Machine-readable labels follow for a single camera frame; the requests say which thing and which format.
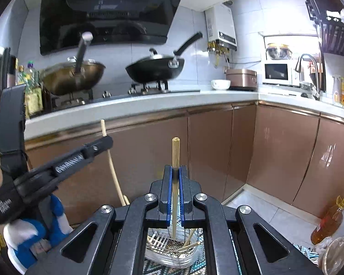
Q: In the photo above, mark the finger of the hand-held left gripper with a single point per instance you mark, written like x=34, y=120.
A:
x=83, y=156

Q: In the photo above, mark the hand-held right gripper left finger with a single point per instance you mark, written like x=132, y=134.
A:
x=169, y=206

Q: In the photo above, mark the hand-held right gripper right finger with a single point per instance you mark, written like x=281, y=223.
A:
x=182, y=206

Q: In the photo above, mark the wooden chopstick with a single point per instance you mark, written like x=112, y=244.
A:
x=175, y=154
x=189, y=246
x=191, y=236
x=113, y=172

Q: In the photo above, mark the clear plastic utensil holder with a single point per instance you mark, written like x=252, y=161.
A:
x=160, y=256

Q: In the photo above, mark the person's left hand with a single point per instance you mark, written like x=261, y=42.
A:
x=25, y=249

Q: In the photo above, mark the green label bottle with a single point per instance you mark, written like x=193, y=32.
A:
x=33, y=97

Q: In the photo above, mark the dark sauce bottle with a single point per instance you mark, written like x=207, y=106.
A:
x=47, y=100

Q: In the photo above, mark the brass wok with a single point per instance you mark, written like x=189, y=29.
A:
x=71, y=81

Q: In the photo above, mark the glass wok lid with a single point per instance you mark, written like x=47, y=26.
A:
x=71, y=64

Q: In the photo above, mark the black gas stove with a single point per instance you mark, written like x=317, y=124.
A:
x=149, y=90

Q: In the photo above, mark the bronze lower cabinets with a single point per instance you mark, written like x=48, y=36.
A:
x=275, y=154

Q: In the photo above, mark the black wok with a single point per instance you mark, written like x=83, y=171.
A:
x=154, y=73

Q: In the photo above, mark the black wok lid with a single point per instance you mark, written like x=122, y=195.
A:
x=152, y=60

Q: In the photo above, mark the white bowl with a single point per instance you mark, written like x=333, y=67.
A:
x=220, y=84

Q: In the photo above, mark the bronze rice cooker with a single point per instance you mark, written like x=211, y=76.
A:
x=240, y=80

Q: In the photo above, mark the black range hood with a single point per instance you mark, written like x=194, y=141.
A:
x=109, y=11

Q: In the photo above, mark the cooking oil bottle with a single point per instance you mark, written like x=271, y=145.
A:
x=328, y=223

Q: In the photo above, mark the trash bin with bag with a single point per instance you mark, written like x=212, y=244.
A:
x=338, y=255

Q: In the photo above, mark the white microwave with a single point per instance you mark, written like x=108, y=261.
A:
x=278, y=74

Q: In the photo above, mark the steel pot with lid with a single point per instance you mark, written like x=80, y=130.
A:
x=278, y=52

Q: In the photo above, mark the white water heater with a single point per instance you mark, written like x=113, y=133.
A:
x=220, y=25

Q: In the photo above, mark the steel faucet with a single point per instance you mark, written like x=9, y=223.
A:
x=302, y=60

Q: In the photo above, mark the white spray bottle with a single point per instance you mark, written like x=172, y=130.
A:
x=337, y=91

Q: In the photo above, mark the black wall rack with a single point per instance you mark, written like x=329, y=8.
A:
x=335, y=34

